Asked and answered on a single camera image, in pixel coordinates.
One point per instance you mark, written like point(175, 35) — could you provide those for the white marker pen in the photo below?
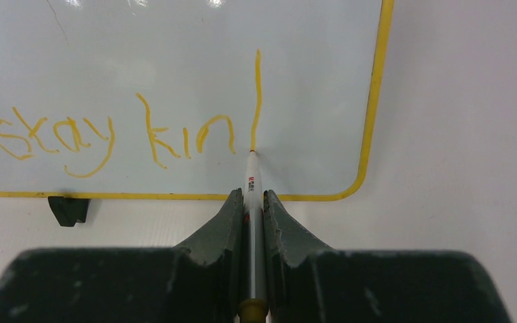
point(253, 304)

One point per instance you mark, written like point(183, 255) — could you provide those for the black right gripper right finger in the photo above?
point(309, 281)

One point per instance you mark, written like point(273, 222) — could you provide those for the black left whiteboard stand foot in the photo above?
point(69, 211)

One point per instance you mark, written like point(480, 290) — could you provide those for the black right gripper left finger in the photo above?
point(194, 281)

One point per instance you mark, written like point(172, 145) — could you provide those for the yellow framed whiteboard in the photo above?
point(166, 99)

